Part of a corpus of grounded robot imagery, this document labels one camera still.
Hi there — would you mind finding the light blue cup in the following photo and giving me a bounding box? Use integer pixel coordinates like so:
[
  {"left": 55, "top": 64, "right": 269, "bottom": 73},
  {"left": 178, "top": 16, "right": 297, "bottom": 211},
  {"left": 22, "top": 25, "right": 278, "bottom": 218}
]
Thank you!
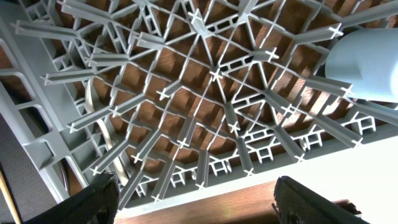
[{"left": 325, "top": 28, "right": 397, "bottom": 103}]

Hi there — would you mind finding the grey dishwasher rack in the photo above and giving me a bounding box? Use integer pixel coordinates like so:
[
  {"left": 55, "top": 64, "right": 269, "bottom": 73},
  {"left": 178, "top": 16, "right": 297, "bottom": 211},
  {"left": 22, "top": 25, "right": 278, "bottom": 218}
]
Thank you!
[{"left": 1, "top": 1, "right": 397, "bottom": 216}]

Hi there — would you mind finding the wooden chopstick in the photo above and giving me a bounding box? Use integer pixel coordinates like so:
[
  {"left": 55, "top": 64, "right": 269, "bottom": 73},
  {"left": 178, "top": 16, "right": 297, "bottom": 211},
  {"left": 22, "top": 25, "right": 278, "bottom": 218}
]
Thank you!
[{"left": 1, "top": 175, "right": 22, "bottom": 224}]

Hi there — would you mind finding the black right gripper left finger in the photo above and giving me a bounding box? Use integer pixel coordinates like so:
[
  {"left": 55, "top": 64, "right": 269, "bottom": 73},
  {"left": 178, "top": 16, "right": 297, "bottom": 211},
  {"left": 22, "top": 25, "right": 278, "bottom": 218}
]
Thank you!
[{"left": 26, "top": 174, "right": 119, "bottom": 224}]

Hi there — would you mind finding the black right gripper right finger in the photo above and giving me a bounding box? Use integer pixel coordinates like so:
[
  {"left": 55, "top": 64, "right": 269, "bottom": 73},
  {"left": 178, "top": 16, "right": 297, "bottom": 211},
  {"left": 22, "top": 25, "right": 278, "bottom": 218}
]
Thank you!
[{"left": 272, "top": 175, "right": 367, "bottom": 224}]

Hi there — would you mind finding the round black tray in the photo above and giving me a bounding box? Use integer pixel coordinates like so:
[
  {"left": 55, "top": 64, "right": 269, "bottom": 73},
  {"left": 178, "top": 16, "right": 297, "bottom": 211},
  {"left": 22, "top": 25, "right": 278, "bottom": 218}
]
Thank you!
[{"left": 1, "top": 118, "right": 57, "bottom": 222}]

